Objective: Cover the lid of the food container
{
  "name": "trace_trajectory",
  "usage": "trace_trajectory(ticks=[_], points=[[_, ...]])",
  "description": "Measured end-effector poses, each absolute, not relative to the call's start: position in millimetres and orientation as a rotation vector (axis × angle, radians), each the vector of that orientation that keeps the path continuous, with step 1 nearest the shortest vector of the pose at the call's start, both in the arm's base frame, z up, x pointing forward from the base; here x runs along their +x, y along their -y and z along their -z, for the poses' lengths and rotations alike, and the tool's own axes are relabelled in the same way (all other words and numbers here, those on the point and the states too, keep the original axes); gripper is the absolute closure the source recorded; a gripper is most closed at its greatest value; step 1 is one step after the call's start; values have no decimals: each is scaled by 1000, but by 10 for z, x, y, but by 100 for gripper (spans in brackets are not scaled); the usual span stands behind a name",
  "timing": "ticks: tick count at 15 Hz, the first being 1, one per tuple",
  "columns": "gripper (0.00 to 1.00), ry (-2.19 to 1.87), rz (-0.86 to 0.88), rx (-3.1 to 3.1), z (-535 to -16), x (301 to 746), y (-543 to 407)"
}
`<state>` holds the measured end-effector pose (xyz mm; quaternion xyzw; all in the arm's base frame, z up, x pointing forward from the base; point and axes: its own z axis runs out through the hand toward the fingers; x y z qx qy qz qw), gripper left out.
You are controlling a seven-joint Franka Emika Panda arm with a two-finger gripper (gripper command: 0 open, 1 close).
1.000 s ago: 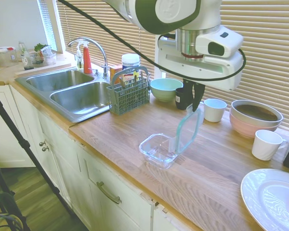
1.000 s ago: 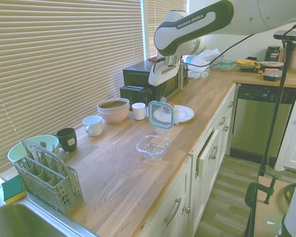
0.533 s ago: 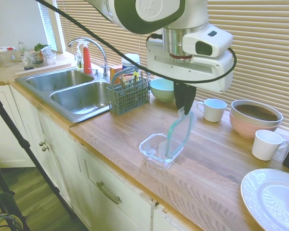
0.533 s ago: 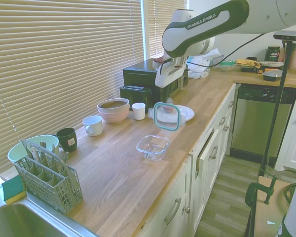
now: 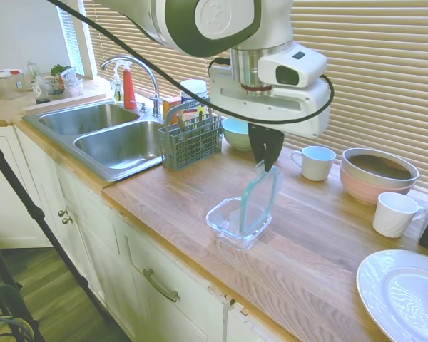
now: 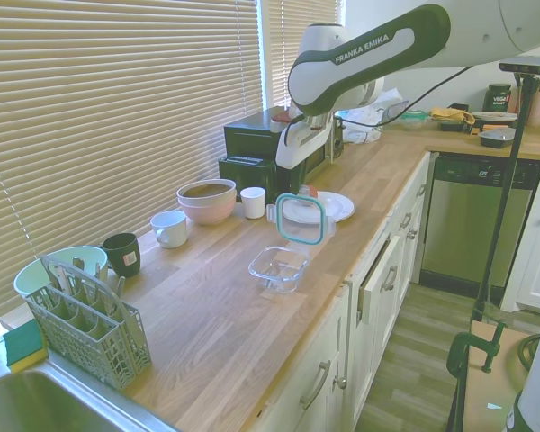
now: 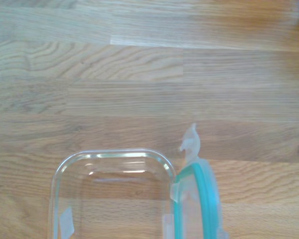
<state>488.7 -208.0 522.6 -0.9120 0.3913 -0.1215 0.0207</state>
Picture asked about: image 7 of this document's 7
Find teal-rimmed clear container lid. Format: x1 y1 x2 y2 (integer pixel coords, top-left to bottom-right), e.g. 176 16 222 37
162 122 230 239

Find clear glass food container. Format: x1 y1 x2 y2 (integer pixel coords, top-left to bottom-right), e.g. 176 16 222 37
47 148 177 239

